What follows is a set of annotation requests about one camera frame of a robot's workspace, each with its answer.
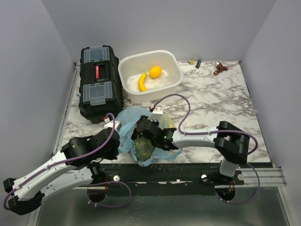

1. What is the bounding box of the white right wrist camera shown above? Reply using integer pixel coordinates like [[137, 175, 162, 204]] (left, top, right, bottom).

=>
[[148, 105, 163, 122]]

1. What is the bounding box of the yellow fake lemon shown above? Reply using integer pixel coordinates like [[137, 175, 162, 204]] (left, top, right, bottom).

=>
[[149, 66, 162, 79]]

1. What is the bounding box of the green netted fake melon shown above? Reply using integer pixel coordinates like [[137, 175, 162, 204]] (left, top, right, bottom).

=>
[[134, 137, 155, 161]]

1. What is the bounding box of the aluminium frame rail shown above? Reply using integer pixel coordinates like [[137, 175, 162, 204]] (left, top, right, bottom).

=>
[[27, 62, 80, 226]]

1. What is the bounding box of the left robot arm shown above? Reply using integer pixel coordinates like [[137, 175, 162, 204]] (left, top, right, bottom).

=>
[[3, 128, 120, 215]]

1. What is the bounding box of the white plastic basin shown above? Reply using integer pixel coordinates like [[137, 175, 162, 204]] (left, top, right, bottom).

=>
[[118, 50, 183, 104]]

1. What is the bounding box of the black toolbox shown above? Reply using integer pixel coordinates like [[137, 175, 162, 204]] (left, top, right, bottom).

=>
[[79, 45, 124, 124]]

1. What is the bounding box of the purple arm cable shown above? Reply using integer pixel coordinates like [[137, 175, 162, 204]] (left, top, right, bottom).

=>
[[152, 94, 258, 155], [4, 113, 116, 210]]

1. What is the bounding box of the yellow fake banana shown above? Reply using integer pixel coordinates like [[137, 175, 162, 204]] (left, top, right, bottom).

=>
[[138, 73, 147, 92]]

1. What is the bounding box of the brown brass faucet valve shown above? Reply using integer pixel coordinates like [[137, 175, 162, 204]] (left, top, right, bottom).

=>
[[214, 62, 228, 75]]

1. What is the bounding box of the black screwdriver bit holder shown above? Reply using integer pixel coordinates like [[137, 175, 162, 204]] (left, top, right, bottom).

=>
[[196, 60, 202, 69]]

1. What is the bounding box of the black mounting rail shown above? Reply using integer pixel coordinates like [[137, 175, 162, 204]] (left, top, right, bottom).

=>
[[76, 161, 245, 197]]

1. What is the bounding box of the yellow hex key set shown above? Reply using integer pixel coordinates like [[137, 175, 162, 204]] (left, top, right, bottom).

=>
[[188, 59, 197, 65]]

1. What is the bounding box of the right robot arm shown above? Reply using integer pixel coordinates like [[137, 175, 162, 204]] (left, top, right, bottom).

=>
[[137, 119, 250, 185]]

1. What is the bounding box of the blue printed plastic bag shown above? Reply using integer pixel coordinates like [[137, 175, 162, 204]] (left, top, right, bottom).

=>
[[116, 106, 182, 167]]

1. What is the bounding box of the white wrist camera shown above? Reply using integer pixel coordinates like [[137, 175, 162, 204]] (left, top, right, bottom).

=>
[[103, 118, 122, 131], [148, 105, 163, 122]]

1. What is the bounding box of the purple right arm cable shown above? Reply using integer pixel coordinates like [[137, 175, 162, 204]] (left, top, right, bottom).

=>
[[152, 94, 258, 155]]

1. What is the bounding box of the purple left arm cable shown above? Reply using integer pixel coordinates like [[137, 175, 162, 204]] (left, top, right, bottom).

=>
[[4, 113, 116, 210]]

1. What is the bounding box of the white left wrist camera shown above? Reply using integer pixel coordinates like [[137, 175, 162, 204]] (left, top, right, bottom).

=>
[[103, 118, 122, 131]]

